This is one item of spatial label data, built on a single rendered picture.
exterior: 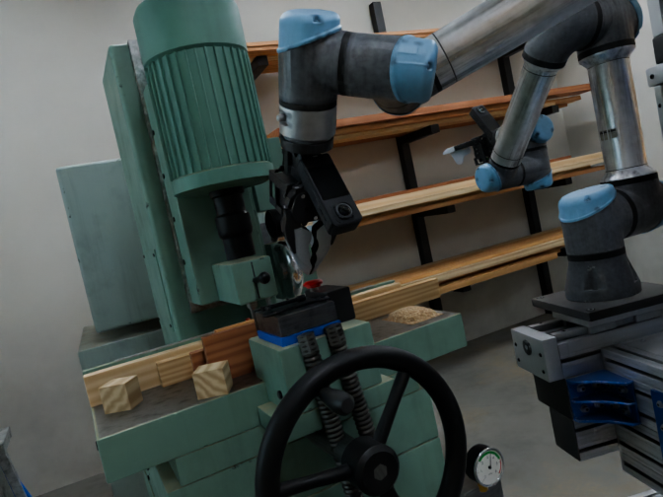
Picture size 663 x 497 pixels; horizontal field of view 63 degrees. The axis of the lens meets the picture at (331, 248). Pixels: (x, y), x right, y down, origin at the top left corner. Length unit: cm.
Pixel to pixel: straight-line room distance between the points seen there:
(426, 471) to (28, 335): 256
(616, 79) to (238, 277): 92
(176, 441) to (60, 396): 250
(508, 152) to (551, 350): 50
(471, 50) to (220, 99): 38
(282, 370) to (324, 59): 39
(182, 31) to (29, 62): 248
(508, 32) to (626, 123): 62
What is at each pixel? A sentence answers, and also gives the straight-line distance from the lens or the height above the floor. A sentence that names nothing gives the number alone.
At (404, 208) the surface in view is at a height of 104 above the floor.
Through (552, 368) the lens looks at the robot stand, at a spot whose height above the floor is 71.
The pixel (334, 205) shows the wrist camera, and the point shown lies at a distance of 69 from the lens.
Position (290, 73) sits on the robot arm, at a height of 129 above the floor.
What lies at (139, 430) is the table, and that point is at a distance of 79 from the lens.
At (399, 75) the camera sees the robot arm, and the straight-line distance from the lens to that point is 66.
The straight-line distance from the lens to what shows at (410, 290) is 110.
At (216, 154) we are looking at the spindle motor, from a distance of 88.
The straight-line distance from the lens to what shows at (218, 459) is 82.
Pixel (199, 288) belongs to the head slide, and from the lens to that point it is 103.
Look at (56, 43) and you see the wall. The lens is 340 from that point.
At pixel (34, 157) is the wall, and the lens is 326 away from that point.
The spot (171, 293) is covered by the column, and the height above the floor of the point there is 103.
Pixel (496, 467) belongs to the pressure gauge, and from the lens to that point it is 100.
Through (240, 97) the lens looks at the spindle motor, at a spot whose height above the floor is 133.
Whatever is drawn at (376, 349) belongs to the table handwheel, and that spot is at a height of 95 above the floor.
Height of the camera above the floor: 112
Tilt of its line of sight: 4 degrees down
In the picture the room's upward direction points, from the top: 12 degrees counter-clockwise
